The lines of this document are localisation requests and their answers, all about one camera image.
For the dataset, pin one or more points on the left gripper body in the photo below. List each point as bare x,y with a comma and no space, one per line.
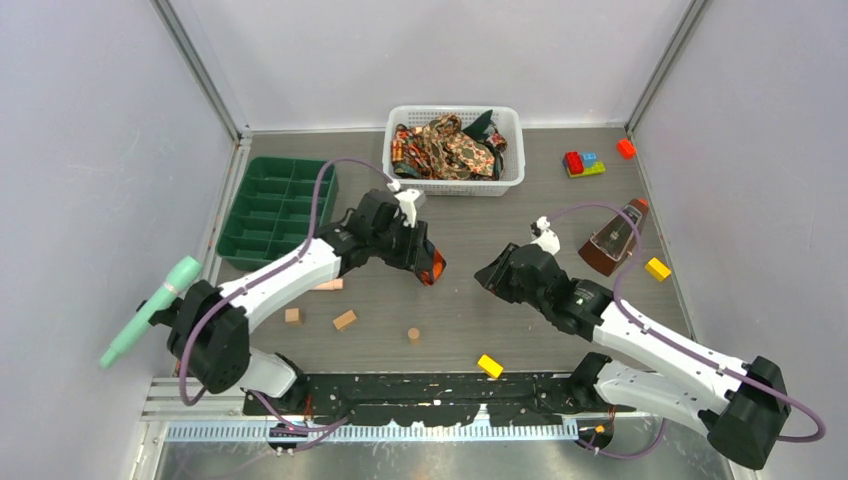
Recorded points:
399,244

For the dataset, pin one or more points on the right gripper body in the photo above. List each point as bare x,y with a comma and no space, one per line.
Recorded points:
504,282

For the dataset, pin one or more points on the orange navy striped tie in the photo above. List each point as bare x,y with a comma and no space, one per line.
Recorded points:
429,266

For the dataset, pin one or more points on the brown wooden metronome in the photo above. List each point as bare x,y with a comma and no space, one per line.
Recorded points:
610,246

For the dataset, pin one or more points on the green compartment tray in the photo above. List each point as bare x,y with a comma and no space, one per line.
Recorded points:
269,217

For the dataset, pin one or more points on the white plastic basket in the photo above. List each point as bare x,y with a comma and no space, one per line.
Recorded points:
508,124

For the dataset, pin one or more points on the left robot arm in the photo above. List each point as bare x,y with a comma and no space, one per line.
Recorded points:
211,326

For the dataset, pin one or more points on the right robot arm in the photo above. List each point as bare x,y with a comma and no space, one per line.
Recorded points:
726,400

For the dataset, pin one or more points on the wooden cylinder peg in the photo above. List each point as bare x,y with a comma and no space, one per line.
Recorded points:
333,285

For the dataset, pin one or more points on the small wooden block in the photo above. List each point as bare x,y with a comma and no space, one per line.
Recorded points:
344,320

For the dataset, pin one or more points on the yellow toy brick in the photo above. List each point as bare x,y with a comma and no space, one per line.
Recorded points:
489,366
658,269

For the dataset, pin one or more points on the floral patterned tie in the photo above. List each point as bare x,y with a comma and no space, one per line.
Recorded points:
439,150

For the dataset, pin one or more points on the small round wooden disc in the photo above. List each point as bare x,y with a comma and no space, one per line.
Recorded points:
413,335

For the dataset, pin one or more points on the small wooden cube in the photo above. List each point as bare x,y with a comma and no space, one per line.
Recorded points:
293,316

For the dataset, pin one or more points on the stacked lego bricks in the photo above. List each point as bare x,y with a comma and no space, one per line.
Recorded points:
582,164

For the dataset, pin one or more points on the dark green tie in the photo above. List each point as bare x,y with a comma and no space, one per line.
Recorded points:
479,127

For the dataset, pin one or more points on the red toy brick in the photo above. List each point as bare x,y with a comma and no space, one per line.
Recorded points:
626,149

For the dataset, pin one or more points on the mint green microphone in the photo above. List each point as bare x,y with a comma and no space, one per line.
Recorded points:
180,277

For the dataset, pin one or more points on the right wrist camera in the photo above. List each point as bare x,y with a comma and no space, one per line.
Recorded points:
544,237

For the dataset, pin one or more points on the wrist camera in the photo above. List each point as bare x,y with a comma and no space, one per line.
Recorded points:
544,237
409,199

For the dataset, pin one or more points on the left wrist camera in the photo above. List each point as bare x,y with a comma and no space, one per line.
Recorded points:
409,199

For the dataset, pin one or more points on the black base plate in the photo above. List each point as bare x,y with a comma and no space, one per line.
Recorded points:
433,399

